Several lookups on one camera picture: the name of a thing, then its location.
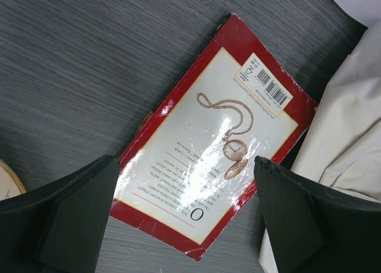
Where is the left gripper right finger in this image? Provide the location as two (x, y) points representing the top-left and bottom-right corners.
(254, 156), (380, 272)

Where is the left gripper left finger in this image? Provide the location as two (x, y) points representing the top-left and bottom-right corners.
(1, 155), (120, 272)

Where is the cream canvas backpack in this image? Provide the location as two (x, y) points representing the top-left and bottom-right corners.
(259, 24), (380, 272)

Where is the red white paperback book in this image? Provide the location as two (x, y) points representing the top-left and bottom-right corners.
(110, 13), (317, 260)

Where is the round wooden bird coaster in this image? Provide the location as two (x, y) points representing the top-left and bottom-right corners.
(0, 160), (26, 201)

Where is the white patterned placemat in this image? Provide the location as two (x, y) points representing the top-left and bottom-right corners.
(334, 0), (381, 27)

